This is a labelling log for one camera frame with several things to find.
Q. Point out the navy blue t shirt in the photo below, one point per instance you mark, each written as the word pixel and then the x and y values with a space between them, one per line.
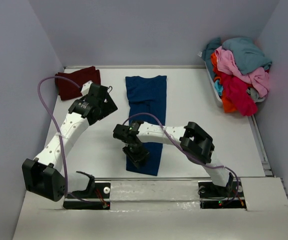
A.
pixel 147 95

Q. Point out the orange t shirt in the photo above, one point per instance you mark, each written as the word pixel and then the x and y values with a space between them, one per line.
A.
pixel 227 104

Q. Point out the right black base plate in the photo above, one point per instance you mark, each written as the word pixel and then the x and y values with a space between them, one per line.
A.
pixel 211 198

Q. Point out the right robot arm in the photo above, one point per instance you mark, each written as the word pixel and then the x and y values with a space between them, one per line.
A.
pixel 143 143

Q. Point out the light pink t shirt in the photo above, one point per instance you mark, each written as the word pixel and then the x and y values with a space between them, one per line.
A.
pixel 258 78

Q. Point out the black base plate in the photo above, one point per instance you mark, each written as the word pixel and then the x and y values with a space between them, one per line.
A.
pixel 211 198
pixel 97 199

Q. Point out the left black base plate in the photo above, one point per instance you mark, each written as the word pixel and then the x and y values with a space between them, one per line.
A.
pixel 97 199

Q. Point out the magenta t shirt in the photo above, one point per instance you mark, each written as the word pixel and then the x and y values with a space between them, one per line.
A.
pixel 236 92

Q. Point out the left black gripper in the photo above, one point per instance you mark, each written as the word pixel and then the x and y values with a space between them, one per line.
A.
pixel 109 107

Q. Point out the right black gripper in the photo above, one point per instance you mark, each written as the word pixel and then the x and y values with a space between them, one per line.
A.
pixel 134 158

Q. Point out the light blue t shirt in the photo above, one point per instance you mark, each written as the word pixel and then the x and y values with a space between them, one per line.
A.
pixel 218 86

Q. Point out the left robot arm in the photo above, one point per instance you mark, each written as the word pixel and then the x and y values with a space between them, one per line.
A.
pixel 46 174

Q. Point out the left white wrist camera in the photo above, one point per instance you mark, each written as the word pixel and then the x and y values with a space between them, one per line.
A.
pixel 85 88

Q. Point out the grey blue t shirt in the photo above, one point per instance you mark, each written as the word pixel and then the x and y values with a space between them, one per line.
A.
pixel 248 57

